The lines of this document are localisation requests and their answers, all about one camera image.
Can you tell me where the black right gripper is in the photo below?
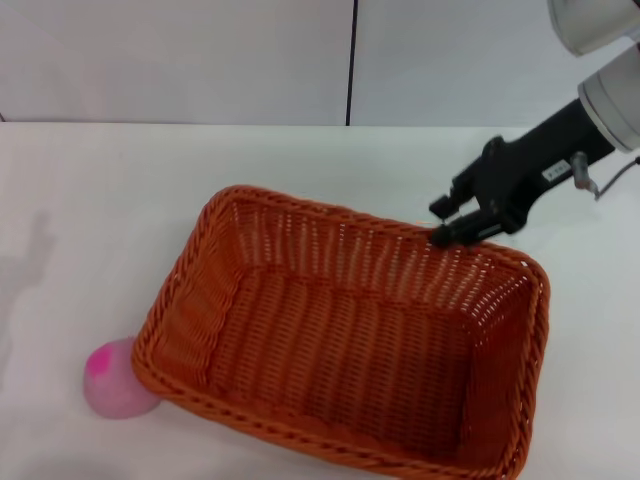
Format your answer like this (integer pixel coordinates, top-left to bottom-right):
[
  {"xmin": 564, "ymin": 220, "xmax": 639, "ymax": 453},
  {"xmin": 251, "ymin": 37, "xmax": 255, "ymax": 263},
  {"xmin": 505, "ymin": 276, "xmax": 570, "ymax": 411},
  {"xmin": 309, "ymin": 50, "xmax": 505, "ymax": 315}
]
[{"xmin": 429, "ymin": 98, "xmax": 617, "ymax": 248}]

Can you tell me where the orange woven rectangular basket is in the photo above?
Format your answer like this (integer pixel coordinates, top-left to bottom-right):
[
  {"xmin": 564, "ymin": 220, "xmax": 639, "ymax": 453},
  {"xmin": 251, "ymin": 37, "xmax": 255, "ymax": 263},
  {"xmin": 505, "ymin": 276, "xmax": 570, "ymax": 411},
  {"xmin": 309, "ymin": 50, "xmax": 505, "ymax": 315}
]
[{"xmin": 130, "ymin": 184, "xmax": 552, "ymax": 480}]

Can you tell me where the grey gripper cable with plug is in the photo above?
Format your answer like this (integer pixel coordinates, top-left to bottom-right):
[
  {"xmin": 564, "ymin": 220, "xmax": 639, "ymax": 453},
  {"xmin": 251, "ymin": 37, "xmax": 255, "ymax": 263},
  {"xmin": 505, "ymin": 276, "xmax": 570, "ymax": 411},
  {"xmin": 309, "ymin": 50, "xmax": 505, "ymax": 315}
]
[{"xmin": 571, "ymin": 152, "xmax": 640, "ymax": 201}]

